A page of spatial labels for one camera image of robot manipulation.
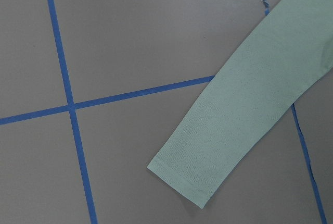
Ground olive green long-sleeve shirt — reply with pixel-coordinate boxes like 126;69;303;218
148;0;332;208

